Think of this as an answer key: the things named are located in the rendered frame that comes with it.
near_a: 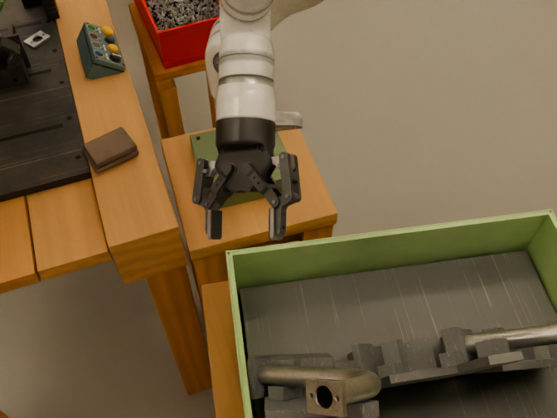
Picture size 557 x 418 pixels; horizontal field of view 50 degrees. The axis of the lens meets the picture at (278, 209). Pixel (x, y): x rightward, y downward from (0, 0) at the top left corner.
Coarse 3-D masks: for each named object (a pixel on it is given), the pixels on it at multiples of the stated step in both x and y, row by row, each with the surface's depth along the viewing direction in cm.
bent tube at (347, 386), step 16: (272, 368) 92; (288, 368) 90; (304, 368) 88; (320, 368) 87; (336, 368) 85; (352, 368) 84; (272, 384) 92; (288, 384) 89; (304, 384) 88; (320, 384) 69; (336, 384) 68; (352, 384) 71; (368, 384) 73; (320, 400) 70; (336, 400) 68; (352, 400) 71
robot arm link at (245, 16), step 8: (224, 0) 74; (232, 0) 72; (240, 0) 71; (248, 0) 71; (256, 0) 71; (264, 0) 72; (272, 0) 74; (232, 8) 74; (240, 8) 73; (248, 8) 72; (256, 8) 72; (264, 8) 74; (232, 16) 76; (240, 16) 75; (248, 16) 75; (256, 16) 75
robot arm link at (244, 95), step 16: (224, 80) 72; (240, 80) 71; (256, 80) 71; (224, 96) 72; (240, 96) 71; (256, 96) 71; (272, 96) 73; (224, 112) 72; (240, 112) 71; (256, 112) 71; (272, 112) 73; (288, 112) 77; (288, 128) 78
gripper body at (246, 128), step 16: (224, 128) 71; (240, 128) 71; (256, 128) 71; (272, 128) 73; (224, 144) 72; (240, 144) 71; (256, 144) 72; (272, 144) 73; (224, 160) 74; (240, 160) 73; (256, 160) 72; (240, 176) 73; (240, 192) 75
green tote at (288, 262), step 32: (448, 224) 109; (480, 224) 109; (512, 224) 111; (544, 224) 112; (256, 256) 106; (288, 256) 108; (320, 256) 110; (352, 256) 112; (384, 256) 113; (416, 256) 115; (448, 256) 117; (544, 256) 113
